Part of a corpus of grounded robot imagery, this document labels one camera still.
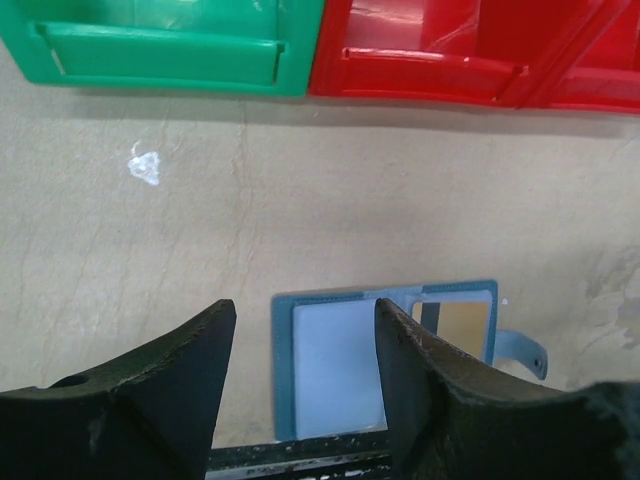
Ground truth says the green plastic bin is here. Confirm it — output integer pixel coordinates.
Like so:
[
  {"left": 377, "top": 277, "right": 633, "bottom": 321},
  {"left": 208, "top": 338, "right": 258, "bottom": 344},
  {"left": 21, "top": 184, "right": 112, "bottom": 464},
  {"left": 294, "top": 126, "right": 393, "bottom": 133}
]
[{"left": 1, "top": 0, "right": 325, "bottom": 97}]

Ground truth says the blue card holder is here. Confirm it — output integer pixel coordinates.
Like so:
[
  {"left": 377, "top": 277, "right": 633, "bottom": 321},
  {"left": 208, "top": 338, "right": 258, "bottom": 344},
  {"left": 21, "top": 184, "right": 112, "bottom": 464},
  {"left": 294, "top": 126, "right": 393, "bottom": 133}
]
[{"left": 271, "top": 280, "right": 548, "bottom": 441}]

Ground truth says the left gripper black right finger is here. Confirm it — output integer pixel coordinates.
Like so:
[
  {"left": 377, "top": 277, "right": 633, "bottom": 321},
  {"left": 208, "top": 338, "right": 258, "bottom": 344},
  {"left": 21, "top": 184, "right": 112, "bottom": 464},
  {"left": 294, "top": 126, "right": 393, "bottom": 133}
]
[{"left": 375, "top": 299, "right": 639, "bottom": 479}]

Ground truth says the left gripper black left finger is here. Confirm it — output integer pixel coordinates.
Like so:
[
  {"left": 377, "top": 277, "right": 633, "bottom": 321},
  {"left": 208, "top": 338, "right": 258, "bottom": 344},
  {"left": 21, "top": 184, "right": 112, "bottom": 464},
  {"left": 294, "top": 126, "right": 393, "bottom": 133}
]
[{"left": 1, "top": 300, "right": 236, "bottom": 479}]

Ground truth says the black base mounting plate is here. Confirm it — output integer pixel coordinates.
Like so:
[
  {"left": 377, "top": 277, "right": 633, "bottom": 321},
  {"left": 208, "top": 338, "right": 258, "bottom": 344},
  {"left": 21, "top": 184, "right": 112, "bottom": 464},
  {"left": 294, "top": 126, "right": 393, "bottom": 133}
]
[{"left": 205, "top": 431, "right": 394, "bottom": 480}]

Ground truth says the red double plastic bin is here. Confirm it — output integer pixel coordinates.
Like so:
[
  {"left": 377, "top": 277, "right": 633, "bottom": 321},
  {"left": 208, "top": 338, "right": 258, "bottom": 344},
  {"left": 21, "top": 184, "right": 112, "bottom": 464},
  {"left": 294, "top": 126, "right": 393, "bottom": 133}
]
[{"left": 309, "top": 0, "right": 639, "bottom": 114}]

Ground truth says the orange yellow credit card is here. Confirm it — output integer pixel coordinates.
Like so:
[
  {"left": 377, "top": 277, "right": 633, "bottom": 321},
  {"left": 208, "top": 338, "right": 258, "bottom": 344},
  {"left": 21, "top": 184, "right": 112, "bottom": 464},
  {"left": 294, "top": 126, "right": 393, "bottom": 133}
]
[{"left": 436, "top": 302, "right": 489, "bottom": 360}]

